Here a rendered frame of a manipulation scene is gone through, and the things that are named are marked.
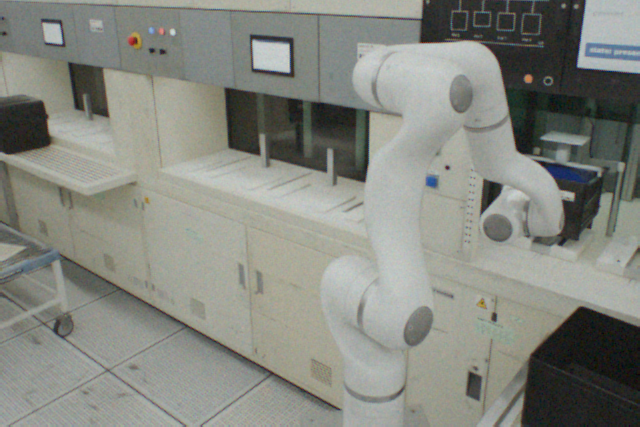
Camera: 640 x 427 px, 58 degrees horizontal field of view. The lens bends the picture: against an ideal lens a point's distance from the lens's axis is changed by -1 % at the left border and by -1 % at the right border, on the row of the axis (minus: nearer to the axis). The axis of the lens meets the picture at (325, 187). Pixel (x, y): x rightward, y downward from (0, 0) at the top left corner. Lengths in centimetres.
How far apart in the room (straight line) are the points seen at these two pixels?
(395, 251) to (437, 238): 84
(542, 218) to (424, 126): 43
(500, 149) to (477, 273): 71
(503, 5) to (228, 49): 104
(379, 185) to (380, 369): 34
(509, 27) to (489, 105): 51
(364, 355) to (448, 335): 86
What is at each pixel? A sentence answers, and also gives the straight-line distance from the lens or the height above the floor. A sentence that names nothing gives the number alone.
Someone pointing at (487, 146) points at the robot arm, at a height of 137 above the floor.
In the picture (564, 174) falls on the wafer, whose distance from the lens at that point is 191.
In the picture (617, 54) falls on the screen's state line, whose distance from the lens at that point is 150.
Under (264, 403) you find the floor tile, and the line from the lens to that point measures 259.
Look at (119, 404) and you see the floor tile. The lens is 272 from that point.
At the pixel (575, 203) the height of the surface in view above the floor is 105.
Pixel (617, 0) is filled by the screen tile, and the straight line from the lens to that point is 150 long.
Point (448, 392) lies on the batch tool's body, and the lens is 206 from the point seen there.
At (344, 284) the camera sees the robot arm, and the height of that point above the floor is 116.
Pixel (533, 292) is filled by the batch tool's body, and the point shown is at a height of 84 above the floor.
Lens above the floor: 168
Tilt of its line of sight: 20 degrees down
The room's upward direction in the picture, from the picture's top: straight up
